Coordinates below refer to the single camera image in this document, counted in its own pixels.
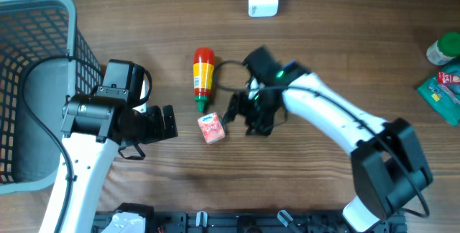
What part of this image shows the red white small box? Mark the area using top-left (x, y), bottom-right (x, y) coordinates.
top-left (198, 112), bottom-right (226, 144)

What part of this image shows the red yellow sauce bottle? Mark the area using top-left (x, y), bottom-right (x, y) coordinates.
top-left (193, 47), bottom-right (215, 112)

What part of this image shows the green lid jar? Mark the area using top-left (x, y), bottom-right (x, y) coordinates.
top-left (426, 32), bottom-right (459, 65)

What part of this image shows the green snack bag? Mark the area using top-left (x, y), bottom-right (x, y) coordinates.
top-left (416, 58), bottom-right (459, 127)

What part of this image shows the red coffee stick sachet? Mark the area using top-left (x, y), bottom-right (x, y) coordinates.
top-left (436, 72), bottom-right (460, 84)

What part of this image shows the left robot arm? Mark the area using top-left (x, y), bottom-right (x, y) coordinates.
top-left (40, 60), bottom-right (178, 232)

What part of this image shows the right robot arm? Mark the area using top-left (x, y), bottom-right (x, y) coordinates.
top-left (223, 47), bottom-right (433, 232)

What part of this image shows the grey plastic mesh basket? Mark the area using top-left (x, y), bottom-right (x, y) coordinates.
top-left (1, 0), bottom-right (102, 194)

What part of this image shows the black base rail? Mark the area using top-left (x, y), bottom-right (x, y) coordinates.
top-left (91, 202), bottom-right (409, 233)

